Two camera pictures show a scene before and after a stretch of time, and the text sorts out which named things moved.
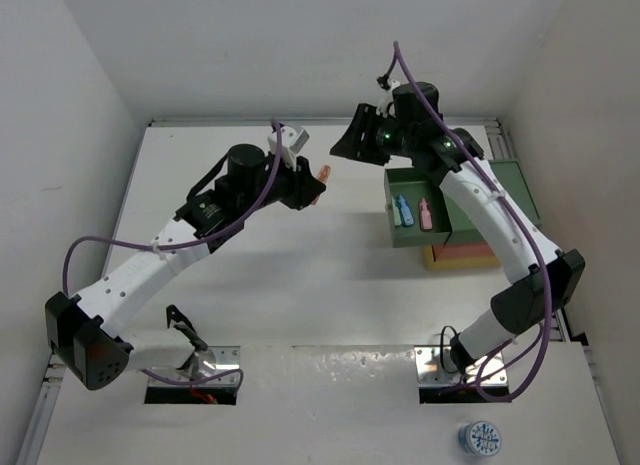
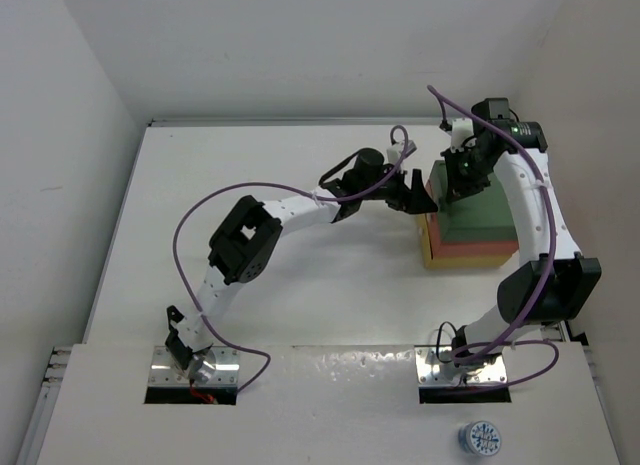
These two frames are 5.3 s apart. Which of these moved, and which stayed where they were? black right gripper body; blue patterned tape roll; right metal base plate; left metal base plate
Moved: black right gripper body
Stayed: left metal base plate; right metal base plate; blue patterned tape roll
